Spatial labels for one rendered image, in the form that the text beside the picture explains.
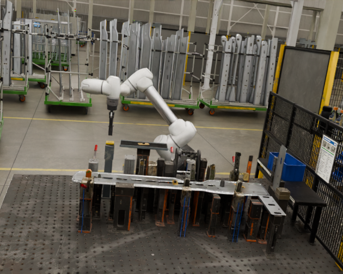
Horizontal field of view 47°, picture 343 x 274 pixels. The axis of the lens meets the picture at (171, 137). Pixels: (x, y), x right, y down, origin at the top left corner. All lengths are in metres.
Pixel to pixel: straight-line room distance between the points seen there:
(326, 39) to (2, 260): 9.09
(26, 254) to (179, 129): 1.60
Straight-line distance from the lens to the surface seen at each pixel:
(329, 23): 10.38
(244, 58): 11.00
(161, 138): 3.39
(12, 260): 2.49
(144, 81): 3.43
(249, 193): 2.84
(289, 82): 5.46
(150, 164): 2.88
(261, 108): 10.69
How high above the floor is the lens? 2.05
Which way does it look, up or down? 15 degrees down
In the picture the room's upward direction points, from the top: 7 degrees clockwise
